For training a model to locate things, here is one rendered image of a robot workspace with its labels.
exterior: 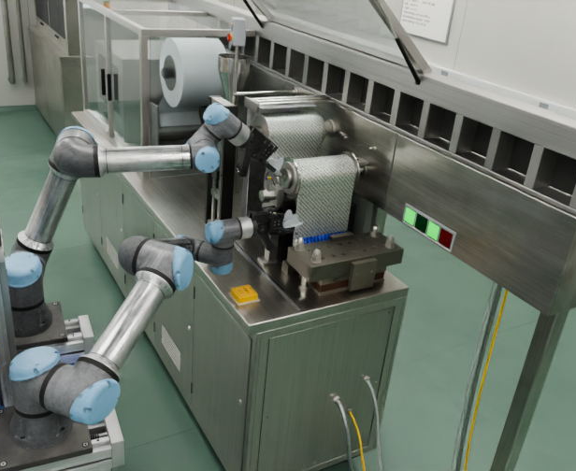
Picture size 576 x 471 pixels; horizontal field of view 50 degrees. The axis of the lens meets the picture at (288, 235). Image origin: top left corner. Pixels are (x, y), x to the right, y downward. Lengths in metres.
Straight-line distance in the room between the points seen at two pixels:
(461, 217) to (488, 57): 3.17
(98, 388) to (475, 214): 1.19
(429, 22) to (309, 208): 3.53
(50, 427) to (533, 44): 4.03
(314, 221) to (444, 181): 0.50
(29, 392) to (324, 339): 1.02
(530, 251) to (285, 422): 1.08
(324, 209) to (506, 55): 2.96
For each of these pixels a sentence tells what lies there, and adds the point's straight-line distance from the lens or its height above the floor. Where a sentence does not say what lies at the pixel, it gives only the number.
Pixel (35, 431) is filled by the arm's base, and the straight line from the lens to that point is 1.72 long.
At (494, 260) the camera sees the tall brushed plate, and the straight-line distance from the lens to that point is 1.95.
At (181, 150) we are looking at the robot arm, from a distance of 1.89.
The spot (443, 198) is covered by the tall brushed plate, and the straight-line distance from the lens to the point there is 2.07.
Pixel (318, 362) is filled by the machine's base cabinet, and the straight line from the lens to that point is 2.26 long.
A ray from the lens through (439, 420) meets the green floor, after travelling 3.18.
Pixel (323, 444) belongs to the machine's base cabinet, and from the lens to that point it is 2.57.
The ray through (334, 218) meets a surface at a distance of 2.31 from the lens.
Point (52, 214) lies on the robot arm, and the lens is 2.10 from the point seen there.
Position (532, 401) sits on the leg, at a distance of 2.26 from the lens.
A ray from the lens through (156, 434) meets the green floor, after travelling 2.92.
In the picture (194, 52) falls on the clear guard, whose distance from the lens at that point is 2.99.
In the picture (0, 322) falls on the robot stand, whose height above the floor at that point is 1.04.
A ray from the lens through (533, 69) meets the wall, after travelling 4.82.
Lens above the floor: 2.03
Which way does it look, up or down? 26 degrees down
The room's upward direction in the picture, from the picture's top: 6 degrees clockwise
